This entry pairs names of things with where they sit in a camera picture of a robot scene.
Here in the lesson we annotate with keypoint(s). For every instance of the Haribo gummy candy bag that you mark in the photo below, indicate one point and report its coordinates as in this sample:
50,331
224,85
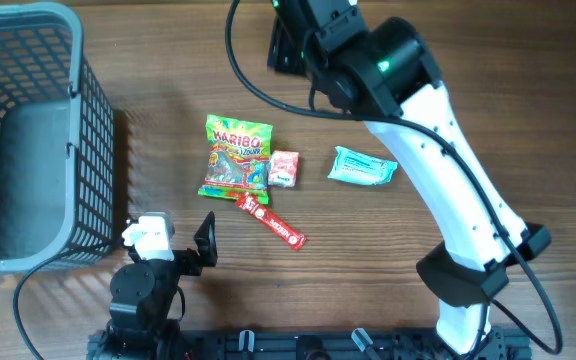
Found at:
238,160

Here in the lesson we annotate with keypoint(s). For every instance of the red Nescafe stick sachet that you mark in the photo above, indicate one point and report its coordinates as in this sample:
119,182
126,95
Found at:
249,204

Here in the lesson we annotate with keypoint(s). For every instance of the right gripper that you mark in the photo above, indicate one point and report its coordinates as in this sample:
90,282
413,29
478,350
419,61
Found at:
277,57

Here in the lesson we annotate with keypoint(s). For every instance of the grey plastic shopping basket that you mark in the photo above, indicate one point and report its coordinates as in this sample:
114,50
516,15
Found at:
56,144

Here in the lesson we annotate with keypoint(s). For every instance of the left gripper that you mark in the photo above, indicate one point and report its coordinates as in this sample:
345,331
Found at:
192,264

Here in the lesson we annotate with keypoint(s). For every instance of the mint green wipes packet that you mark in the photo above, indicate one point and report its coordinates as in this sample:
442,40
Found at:
356,168

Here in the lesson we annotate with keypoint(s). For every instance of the small red white packet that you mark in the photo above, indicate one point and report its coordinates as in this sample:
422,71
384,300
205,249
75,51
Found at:
283,168

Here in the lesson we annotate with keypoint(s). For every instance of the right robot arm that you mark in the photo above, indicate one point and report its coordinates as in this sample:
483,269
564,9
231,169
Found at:
388,78

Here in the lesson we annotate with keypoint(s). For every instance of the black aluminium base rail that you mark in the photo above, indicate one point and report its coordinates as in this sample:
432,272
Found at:
398,344

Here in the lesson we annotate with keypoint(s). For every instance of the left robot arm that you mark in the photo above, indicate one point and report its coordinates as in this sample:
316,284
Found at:
143,291

